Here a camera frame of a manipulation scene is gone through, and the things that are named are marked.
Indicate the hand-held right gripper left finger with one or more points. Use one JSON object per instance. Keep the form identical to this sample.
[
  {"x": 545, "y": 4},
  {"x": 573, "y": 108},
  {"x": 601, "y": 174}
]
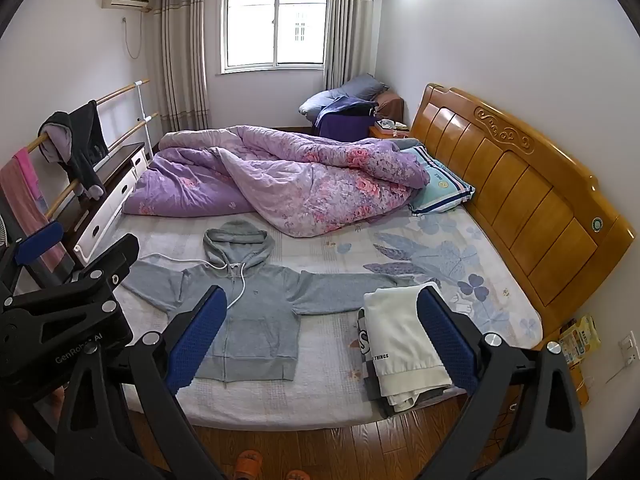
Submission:
[{"x": 200, "y": 340}]

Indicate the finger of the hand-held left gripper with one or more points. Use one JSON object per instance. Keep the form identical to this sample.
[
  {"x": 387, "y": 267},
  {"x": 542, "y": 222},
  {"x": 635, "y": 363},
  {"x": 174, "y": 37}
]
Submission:
[
  {"x": 107, "y": 262},
  {"x": 37, "y": 242}
]

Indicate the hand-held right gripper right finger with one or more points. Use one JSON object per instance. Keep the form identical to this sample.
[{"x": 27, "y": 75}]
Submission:
[{"x": 445, "y": 340}]

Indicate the grey zip hoodie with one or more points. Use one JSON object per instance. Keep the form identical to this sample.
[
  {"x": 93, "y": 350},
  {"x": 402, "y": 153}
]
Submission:
[{"x": 260, "y": 310}]

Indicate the white folded pants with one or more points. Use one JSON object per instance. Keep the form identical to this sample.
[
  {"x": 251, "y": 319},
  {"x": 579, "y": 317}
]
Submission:
[{"x": 395, "y": 330}]

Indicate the pink towel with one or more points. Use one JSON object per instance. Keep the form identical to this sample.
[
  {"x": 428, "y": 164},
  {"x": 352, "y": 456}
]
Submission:
[{"x": 22, "y": 190}]

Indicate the dark topped white drawer dresser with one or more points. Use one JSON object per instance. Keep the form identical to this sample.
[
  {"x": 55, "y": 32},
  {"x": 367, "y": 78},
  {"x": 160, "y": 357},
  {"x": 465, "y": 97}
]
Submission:
[{"x": 112, "y": 195}]

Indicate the dark grey folded garment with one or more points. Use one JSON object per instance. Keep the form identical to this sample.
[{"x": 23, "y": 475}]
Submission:
[{"x": 376, "y": 392}]

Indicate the dark hanging jacket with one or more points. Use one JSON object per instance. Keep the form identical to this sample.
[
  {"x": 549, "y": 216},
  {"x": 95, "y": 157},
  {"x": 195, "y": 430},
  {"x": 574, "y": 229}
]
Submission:
[{"x": 85, "y": 135}]

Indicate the yellow packet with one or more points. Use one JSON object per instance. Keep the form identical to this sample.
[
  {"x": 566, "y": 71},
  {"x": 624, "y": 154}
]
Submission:
[{"x": 577, "y": 340}]

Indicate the orange slipper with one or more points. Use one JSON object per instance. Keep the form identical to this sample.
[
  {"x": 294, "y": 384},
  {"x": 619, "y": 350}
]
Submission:
[
  {"x": 296, "y": 475},
  {"x": 249, "y": 465}
]

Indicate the pale floral bed sheet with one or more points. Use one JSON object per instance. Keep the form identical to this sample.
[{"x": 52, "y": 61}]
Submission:
[{"x": 330, "y": 260}]

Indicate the blue green striped pillow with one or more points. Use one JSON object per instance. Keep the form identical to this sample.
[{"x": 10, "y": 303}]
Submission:
[{"x": 442, "y": 187}]

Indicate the wooden bed with headboard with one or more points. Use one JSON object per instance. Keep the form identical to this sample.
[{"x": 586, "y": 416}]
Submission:
[{"x": 530, "y": 195}]

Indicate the purple floral quilt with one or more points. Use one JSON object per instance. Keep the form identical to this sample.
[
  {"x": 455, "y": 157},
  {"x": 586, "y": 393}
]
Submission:
[{"x": 300, "y": 180}]

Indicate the wooden nightstand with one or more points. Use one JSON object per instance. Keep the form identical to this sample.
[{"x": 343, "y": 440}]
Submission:
[{"x": 387, "y": 134}]

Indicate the grey striped curtain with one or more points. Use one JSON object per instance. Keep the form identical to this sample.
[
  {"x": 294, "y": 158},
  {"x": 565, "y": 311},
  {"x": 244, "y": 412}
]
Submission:
[
  {"x": 182, "y": 55},
  {"x": 347, "y": 25}
]

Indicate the chair with pillows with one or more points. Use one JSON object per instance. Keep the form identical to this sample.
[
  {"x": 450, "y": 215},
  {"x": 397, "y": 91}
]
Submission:
[{"x": 345, "y": 122}]

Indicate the brown armchair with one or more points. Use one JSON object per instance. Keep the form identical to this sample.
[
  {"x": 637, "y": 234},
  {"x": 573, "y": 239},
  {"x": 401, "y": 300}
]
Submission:
[{"x": 391, "y": 105}]

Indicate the blue white bedding bundle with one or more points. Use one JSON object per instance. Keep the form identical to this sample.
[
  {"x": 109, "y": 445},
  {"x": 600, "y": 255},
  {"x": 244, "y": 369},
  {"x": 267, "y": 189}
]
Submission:
[{"x": 320, "y": 105}]

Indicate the grey blue pillow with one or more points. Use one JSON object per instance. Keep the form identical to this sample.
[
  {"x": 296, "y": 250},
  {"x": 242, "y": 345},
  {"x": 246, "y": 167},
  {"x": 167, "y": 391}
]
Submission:
[{"x": 362, "y": 87}]

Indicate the sliding glass window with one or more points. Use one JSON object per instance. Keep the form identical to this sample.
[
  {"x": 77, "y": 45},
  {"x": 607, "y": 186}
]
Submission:
[{"x": 275, "y": 22}]

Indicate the wooden double rail rack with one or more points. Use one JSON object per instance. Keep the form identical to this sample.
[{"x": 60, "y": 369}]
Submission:
[{"x": 141, "y": 110}]

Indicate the white wall socket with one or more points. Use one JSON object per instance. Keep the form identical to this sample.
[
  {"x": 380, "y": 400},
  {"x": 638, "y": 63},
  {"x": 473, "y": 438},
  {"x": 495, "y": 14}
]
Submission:
[{"x": 627, "y": 349}]

